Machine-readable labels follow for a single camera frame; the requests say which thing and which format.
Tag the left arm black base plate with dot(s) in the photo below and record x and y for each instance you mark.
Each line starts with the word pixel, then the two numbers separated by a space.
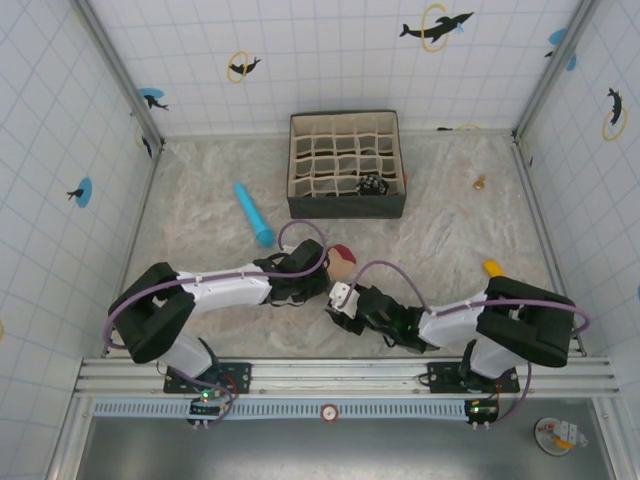
pixel 240 375

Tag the blue circle shark decal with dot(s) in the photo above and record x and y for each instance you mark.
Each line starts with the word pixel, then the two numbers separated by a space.
pixel 150 95

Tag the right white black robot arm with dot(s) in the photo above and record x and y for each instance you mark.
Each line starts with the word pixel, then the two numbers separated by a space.
pixel 450 325

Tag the long aluminium base rail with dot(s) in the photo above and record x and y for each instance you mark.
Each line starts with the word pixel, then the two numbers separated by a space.
pixel 325 372

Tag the blue decal with black fish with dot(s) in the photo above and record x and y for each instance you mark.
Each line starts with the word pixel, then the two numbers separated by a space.
pixel 557 36

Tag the aluminium side rail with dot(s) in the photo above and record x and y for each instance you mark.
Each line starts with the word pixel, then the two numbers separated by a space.
pixel 132 240
pixel 537 220

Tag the black and white patterned sock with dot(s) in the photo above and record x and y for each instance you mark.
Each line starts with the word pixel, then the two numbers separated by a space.
pixel 372 185

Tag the aluminium frame post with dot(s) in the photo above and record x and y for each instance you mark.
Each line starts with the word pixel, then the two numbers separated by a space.
pixel 120 75
pixel 555 70

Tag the small yellow block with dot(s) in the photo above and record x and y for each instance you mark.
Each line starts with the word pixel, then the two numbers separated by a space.
pixel 492 267

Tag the turquoise plastic cylinder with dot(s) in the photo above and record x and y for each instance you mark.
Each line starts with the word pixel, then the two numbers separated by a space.
pixel 252 212

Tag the small brown wooden figure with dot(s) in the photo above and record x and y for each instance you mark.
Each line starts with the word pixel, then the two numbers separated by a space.
pixel 480 183

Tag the round orange white knob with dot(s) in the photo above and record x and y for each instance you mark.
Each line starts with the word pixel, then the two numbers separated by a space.
pixel 330 413

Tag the blue oval fish decal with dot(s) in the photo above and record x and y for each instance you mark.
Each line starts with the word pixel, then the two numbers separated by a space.
pixel 85 192

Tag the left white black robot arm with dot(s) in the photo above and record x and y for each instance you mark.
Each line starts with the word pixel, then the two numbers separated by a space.
pixel 225 292

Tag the plain blue wall decal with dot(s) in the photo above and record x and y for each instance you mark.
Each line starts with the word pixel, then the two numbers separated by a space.
pixel 571 61

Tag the grey disc with small parts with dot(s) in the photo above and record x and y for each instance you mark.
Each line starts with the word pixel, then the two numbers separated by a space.
pixel 547 442

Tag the fabric divider organizer box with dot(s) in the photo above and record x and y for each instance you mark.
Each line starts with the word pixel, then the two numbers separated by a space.
pixel 345 207

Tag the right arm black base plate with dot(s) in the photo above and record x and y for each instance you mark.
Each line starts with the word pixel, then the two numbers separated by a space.
pixel 442 375

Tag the beige and maroon sock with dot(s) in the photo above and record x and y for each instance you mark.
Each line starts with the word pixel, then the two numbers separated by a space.
pixel 342 265

